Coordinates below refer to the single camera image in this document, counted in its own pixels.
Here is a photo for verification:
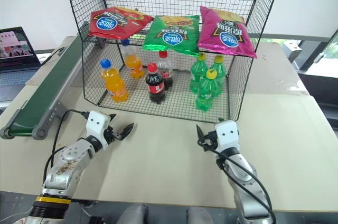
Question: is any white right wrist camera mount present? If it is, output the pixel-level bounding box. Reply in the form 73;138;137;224
214;120;240;154

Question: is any red chip bag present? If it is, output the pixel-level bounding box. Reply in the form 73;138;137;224
88;6;155;41

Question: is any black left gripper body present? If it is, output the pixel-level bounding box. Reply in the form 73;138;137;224
104;126;125;147

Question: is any cola bottle red cap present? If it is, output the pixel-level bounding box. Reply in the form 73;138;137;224
157;50;174;91
145;62;167;105

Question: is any green conveyor belt grey frame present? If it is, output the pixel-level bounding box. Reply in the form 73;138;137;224
0;22;89;141

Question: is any green soda bottle yellow cap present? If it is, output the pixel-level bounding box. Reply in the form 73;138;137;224
210;54;228;97
190;52;210;94
195;69;218;113

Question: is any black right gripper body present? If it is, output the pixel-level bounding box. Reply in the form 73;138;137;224
198;130;219;153

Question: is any open laptop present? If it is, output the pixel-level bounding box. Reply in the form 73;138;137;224
0;26;43;102

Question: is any magenta chip bag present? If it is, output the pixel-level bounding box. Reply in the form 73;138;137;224
197;5;258;59

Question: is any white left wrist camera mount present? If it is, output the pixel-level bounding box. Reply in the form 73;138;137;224
84;110;111;151

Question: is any black wire mesh rack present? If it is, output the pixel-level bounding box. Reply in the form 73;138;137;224
62;0;285;125

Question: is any green chip bag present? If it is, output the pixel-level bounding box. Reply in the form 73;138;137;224
142;15;201;58

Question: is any orange soda bottle blue cap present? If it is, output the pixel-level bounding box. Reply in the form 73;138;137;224
121;39;145;80
99;59;129;104

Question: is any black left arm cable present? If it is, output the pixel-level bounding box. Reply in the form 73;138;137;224
43;109;89;183

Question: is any black cabinet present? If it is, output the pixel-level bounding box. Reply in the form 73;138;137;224
297;26;338;141

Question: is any thin black cable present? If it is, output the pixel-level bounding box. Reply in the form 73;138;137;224
39;46;66;67

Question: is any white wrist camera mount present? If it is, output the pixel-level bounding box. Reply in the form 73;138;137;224
84;110;111;151
214;120;240;154

